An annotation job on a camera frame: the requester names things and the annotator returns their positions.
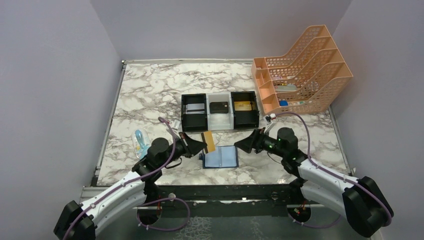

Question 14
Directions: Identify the white middle sorting bin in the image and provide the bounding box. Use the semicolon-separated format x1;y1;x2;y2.
206;92;234;131

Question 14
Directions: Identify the blue clear packaged item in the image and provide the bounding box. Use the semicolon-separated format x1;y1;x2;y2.
131;129;151;160

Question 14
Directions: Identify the gold credit card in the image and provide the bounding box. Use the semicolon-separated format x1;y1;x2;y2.
200;131;216;154

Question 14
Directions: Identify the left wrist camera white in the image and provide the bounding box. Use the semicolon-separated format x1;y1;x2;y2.
171;119;181;132

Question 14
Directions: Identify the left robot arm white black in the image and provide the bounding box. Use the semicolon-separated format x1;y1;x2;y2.
53;132;207;240

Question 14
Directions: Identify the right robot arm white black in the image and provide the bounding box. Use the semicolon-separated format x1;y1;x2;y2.
234;127;394;237

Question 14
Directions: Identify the gold card in bin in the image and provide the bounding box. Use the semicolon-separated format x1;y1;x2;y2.
234;101;253;112

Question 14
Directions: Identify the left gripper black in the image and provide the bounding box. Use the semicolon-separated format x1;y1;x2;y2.
159;132;209;169

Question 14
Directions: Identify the black metal mounting rail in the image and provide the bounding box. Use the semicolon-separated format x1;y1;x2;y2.
147;184;306;218

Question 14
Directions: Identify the aluminium table frame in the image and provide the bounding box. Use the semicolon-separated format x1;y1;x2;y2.
69;58;375;240

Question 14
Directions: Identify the blue item in organizer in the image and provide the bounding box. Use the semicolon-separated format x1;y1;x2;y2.
279;100;289;107

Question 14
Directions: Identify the orange plastic file organizer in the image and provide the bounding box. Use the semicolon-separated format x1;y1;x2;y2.
251;24;353;115

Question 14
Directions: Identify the black card in bin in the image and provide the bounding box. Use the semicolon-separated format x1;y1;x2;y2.
209;101;230;115

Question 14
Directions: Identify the black left sorting bin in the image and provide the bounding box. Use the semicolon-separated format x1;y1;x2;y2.
181;93;208;132

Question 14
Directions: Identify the silver card in bin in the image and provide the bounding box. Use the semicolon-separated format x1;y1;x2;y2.
184;103;205;114

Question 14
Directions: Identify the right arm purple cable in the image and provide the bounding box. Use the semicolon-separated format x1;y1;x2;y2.
269;111;393;229

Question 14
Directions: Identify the blue card holder wallet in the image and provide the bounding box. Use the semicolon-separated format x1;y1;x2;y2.
198;145;239;169

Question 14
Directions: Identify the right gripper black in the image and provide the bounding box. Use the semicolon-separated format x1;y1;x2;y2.
234;127;286;158

